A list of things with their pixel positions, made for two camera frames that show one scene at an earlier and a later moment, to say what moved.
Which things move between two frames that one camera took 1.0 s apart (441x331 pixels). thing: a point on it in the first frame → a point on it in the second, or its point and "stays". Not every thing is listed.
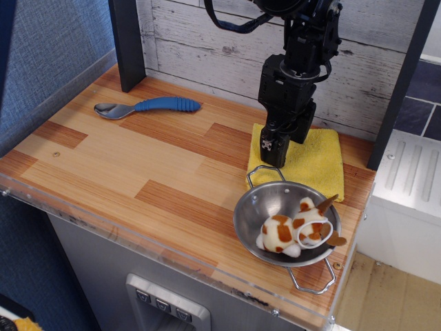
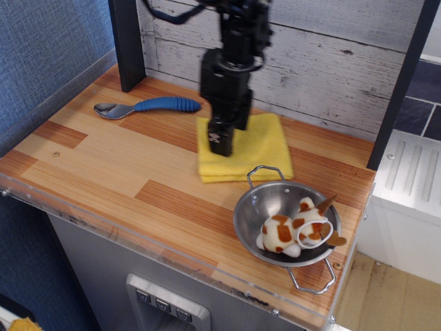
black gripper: x=283 y=96 → x=224 y=78
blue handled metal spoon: x=109 y=111 stays
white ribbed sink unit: x=401 y=227 stays
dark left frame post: x=125 y=23 stays
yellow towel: x=316 y=163 → x=260 y=152
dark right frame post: x=404 y=79 stays
